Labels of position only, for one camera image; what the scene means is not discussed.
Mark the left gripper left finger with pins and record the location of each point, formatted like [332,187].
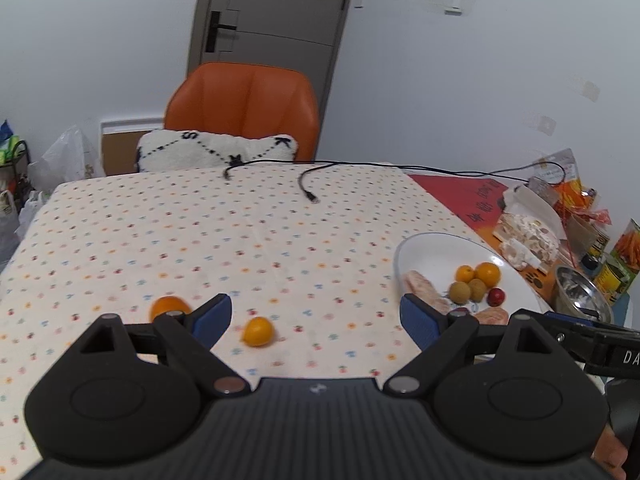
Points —
[188,339]

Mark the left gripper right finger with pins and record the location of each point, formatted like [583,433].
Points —
[445,342]

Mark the large orange mandarin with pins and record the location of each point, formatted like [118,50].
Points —
[168,304]

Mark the small yellow kumquat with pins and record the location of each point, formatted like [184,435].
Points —
[258,332]

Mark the orange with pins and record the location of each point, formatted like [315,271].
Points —
[489,273]

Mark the right hand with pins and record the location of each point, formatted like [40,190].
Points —
[610,454]

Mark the small orange kumquat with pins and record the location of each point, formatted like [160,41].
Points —
[464,274]

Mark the stainless steel bowl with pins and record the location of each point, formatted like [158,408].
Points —
[574,294]

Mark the carrot picture package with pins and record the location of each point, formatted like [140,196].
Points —
[620,267]

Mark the white oval plate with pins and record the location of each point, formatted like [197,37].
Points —
[438,256]

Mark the red orange placemat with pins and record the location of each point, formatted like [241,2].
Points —
[476,203]

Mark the dotted white tablecloth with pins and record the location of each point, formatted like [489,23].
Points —
[313,253]

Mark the orange snack bag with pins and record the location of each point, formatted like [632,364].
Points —
[560,171]

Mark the white black cushion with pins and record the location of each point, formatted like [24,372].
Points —
[166,150]

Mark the cardboard box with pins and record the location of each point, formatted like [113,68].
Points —
[118,142]

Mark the white plastic bag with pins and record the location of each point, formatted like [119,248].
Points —
[70,158]

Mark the orange leather chair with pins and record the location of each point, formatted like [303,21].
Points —
[248,100]

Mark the grey door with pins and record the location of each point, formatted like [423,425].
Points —
[302,35]

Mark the black wire rack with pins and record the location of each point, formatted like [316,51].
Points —
[15,160]

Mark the black door handle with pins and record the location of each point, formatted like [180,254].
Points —
[215,26]

